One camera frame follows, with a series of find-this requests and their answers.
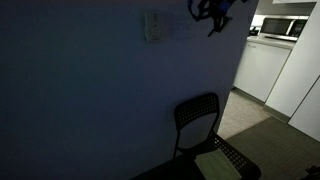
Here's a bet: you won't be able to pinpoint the black perforated chair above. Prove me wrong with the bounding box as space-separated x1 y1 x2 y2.
172 92 261 180

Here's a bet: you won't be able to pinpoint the white wall thermostat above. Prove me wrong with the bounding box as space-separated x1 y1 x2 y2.
144 12 164 42

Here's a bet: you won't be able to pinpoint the white kitchen counter cabinet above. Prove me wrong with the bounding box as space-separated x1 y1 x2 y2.
234 37 294 102

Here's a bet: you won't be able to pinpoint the white tall cabinet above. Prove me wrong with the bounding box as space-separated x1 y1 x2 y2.
264 0 320 141

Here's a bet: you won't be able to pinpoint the black gripper body blue cables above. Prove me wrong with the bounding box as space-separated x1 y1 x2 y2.
187 0 237 21

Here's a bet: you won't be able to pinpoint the silver microwave oven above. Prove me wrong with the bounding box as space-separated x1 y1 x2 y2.
260 16 308 42

